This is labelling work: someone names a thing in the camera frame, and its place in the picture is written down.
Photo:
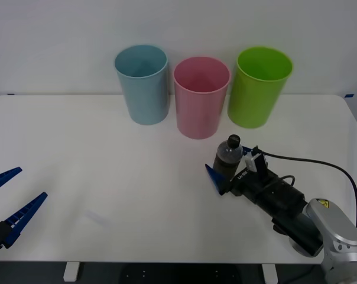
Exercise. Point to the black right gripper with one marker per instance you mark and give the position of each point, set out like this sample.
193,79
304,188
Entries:
255,187

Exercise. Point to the dark plastic bottle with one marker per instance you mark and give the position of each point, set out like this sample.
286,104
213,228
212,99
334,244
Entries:
225,159

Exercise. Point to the silver and black right arm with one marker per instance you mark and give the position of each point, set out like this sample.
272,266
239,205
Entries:
332,227

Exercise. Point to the pink plastic bin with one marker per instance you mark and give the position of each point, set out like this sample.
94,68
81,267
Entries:
197,115

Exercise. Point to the green plastic bin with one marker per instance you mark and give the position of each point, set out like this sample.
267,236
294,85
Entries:
251,102

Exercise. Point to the white table leg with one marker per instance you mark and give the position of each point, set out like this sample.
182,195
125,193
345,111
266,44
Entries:
71,271
269,273

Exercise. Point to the pale blue plastic bin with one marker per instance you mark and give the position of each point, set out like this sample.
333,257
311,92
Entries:
146,100

